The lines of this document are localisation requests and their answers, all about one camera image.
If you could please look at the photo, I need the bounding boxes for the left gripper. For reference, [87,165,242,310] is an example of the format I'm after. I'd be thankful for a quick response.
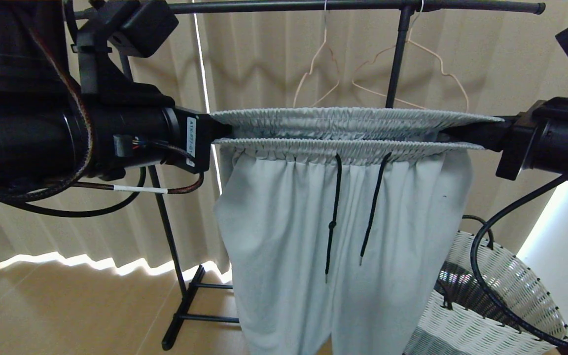
[0,93,214,190]

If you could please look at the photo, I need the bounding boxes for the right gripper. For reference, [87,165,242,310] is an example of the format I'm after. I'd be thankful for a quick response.
[496,111,568,189]

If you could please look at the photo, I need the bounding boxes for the pink clothes hanger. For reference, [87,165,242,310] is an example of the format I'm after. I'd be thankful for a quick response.
[292,0,341,109]
[352,0,470,114]

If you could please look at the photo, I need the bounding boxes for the pale grey shorts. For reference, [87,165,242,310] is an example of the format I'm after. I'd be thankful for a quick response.
[210,106,504,355]

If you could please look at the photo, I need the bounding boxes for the white laundry basket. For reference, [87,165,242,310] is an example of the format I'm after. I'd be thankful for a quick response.
[402,214,568,355]

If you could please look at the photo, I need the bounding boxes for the black clothes rack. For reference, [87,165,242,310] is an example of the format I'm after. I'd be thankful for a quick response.
[116,0,547,352]

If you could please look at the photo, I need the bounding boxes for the black cable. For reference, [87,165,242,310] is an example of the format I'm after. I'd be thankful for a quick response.
[470,148,568,352]
[0,167,147,218]

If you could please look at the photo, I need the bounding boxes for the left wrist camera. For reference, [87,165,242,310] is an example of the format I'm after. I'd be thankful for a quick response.
[70,0,180,107]

